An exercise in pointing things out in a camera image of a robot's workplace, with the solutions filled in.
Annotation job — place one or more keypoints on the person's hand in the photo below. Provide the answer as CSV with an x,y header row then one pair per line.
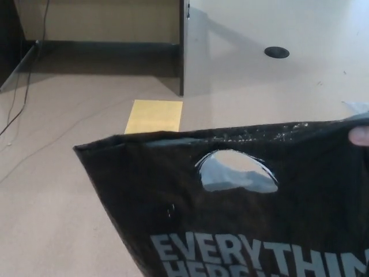
x,y
360,135

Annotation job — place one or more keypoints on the pale blue plastic sheet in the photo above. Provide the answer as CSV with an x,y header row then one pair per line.
x,y
359,106

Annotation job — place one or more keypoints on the yellow rectangular floor mat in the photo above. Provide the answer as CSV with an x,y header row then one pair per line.
x,y
154,116

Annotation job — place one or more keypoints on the black round floor disc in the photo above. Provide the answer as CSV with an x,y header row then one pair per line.
x,y
276,52

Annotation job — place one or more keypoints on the black plastic bag grey print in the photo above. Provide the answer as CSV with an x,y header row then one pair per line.
x,y
144,187

